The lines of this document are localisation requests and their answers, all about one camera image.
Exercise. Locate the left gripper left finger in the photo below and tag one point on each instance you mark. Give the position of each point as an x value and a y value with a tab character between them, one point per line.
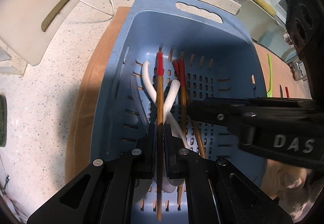
147	145

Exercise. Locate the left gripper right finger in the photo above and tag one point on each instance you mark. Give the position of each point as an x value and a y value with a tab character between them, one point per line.
172	145

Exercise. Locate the red wooden chopstick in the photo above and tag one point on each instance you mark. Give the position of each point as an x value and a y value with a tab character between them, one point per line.
194	123

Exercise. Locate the white ceramic spoon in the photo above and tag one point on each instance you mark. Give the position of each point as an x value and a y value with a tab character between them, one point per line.
144	185
169	186

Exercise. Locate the green plastic spoon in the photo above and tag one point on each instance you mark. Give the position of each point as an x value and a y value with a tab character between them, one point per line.
270	89

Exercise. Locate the blue plastic drain basket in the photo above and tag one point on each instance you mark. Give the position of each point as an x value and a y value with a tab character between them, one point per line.
220	61

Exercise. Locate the right white knit glove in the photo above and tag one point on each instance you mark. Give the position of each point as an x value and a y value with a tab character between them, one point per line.
292	186

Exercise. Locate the yellow sponge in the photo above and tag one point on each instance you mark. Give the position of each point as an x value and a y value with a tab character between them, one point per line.
266	6

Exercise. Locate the white cutting board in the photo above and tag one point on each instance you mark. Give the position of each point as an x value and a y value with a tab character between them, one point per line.
28	26

